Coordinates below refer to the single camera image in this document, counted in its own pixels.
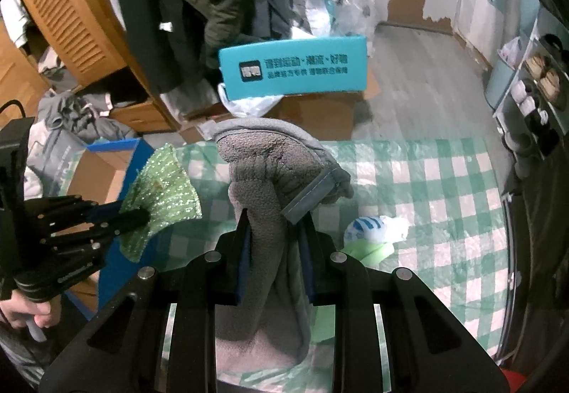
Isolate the green sparkly cloth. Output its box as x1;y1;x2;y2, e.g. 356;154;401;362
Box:
119;144;203;263

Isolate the grey fleece garment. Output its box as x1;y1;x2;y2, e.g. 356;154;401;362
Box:
212;118;353;374

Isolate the person's left hand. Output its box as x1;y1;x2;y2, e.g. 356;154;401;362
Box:
1;290;62;329

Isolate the blue cardboard box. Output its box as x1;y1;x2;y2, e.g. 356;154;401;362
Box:
65;137;158;314

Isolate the grey printed bag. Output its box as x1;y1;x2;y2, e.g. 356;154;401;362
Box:
24;121;86;200

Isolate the white blue striped sock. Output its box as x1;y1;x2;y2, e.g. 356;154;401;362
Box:
343;215;410;245

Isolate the grey clothes pile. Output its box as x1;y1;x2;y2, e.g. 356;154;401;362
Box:
38;92;138;145

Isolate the green checkered tablecloth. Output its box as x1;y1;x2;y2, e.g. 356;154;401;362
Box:
157;138;508;392

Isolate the brown cardboard box on floor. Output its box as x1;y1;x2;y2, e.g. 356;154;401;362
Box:
179;66;381;144

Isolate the white plastic bag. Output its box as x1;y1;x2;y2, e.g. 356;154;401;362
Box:
217;82;283;118

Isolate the teal shoe box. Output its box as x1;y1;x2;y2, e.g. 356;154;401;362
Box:
219;36;367;101

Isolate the wooden louvered cabinet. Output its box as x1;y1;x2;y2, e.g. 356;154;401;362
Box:
23;0;179;133

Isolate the grey shoe rack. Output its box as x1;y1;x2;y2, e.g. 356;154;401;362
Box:
492;15;569;155

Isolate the light blue waste bin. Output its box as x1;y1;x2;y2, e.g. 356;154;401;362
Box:
484;56;515;110

